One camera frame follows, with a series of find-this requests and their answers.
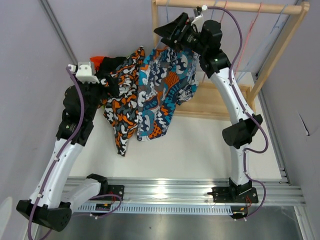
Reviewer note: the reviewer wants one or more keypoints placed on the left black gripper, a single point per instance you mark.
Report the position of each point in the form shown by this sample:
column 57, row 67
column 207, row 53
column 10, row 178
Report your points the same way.
column 113, row 88

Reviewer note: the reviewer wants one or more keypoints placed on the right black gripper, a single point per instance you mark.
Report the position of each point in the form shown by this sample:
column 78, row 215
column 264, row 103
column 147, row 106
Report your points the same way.
column 183, row 23

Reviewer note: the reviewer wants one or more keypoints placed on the black shorts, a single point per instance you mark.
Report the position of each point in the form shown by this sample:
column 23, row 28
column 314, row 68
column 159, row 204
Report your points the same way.
column 107, row 65

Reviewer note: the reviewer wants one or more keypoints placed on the orange patterned camo shorts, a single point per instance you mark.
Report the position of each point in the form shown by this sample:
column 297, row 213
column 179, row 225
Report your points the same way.
column 122, row 111

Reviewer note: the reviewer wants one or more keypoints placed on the blue patterned shorts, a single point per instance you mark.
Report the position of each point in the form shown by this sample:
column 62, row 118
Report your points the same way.
column 167, row 79

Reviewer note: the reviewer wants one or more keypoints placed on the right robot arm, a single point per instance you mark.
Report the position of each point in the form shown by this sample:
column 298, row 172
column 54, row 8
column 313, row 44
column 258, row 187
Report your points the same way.
column 206, row 41

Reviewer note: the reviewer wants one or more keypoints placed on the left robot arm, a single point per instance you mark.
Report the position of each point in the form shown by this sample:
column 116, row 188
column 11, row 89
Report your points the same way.
column 48, row 205

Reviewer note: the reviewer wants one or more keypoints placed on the wooden clothes rack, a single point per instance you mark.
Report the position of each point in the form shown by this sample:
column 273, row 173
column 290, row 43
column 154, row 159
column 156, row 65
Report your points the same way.
column 208, row 103

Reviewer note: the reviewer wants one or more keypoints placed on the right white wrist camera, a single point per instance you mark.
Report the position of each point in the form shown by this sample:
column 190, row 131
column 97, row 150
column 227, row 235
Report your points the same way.
column 198, row 18

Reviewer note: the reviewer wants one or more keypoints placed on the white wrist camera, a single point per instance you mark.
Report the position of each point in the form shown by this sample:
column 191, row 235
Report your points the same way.
column 198, row 18
column 84, row 72

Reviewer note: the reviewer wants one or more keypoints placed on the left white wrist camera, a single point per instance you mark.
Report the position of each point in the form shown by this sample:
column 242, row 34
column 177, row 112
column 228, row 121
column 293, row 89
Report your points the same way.
column 84, row 72

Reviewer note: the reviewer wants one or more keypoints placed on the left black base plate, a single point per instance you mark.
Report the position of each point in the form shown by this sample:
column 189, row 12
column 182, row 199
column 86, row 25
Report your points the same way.
column 113, row 189

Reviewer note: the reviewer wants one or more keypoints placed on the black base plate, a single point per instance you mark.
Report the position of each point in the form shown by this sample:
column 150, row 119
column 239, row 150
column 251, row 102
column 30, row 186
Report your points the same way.
column 222, row 194
column 113, row 189

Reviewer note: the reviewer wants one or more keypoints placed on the slotted cable duct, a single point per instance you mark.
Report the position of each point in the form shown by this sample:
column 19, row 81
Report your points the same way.
column 167, row 209

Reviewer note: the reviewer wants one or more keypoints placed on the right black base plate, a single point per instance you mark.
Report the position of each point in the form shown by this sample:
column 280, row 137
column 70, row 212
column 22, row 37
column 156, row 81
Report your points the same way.
column 222, row 194

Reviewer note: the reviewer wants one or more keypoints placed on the aluminium mounting rail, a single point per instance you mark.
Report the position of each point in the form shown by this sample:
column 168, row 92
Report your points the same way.
column 194, row 191

